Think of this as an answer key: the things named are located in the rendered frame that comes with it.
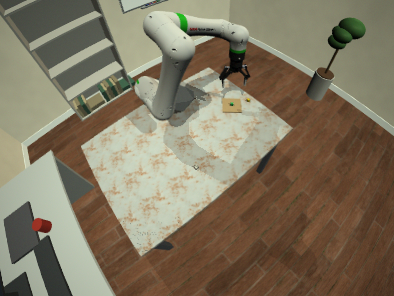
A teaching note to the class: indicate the tan square mat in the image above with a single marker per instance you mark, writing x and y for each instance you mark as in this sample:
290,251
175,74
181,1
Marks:
228,108

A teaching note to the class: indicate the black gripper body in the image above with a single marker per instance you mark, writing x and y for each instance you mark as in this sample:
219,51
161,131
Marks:
236,65

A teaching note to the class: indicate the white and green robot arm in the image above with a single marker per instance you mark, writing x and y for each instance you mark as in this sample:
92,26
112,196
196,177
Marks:
178,48

